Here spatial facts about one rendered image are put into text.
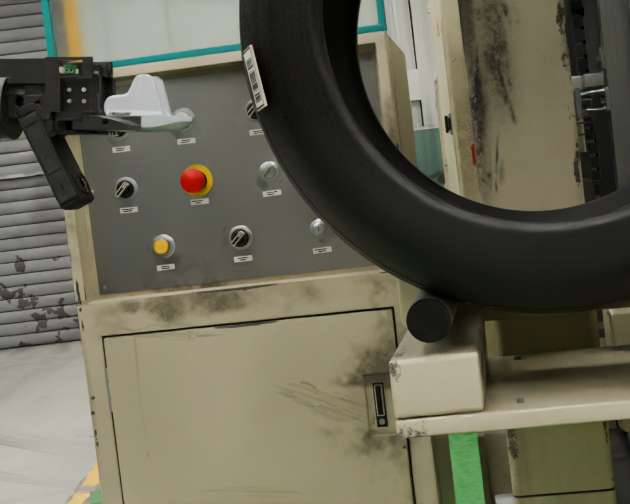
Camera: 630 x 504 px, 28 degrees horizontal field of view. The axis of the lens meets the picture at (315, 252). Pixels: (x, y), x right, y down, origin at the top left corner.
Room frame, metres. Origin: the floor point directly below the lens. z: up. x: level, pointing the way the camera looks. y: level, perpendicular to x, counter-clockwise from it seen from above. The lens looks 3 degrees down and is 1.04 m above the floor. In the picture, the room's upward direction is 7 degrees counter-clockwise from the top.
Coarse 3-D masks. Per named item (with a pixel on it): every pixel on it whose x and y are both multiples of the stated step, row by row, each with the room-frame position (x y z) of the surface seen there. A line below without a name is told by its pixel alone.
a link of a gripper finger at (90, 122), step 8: (88, 120) 1.31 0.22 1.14; (96, 120) 1.31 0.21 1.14; (104, 120) 1.31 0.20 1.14; (112, 120) 1.31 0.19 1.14; (120, 120) 1.32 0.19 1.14; (128, 120) 1.32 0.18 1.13; (136, 120) 1.32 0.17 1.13; (72, 128) 1.32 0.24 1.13; (80, 128) 1.32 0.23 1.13; (88, 128) 1.31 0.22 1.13; (96, 128) 1.31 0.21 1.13; (104, 128) 1.31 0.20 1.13; (112, 128) 1.31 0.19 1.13; (120, 128) 1.31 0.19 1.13; (128, 128) 1.32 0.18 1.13; (136, 128) 1.32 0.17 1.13
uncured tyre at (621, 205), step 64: (256, 0) 1.22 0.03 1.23; (320, 0) 1.20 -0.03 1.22; (320, 64) 1.19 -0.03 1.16; (320, 128) 1.20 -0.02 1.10; (320, 192) 1.22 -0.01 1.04; (384, 192) 1.19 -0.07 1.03; (448, 192) 1.46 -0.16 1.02; (384, 256) 1.22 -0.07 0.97; (448, 256) 1.18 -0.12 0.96; (512, 256) 1.17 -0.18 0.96; (576, 256) 1.16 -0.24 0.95
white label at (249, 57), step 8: (248, 48) 1.21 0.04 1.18; (248, 56) 1.22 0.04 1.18; (248, 64) 1.23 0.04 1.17; (256, 64) 1.21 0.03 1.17; (248, 72) 1.24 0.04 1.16; (256, 72) 1.21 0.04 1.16; (256, 80) 1.21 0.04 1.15; (256, 88) 1.22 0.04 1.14; (256, 96) 1.23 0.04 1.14; (264, 96) 1.20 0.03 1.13; (256, 104) 1.24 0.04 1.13; (264, 104) 1.20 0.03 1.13
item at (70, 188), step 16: (32, 112) 1.35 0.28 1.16; (32, 128) 1.35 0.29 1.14; (32, 144) 1.35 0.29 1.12; (48, 144) 1.35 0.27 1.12; (64, 144) 1.38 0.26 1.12; (48, 160) 1.35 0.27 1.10; (64, 160) 1.35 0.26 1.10; (48, 176) 1.35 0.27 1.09; (64, 176) 1.34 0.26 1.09; (80, 176) 1.37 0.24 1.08; (64, 192) 1.34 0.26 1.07; (80, 192) 1.35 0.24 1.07; (64, 208) 1.35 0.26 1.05
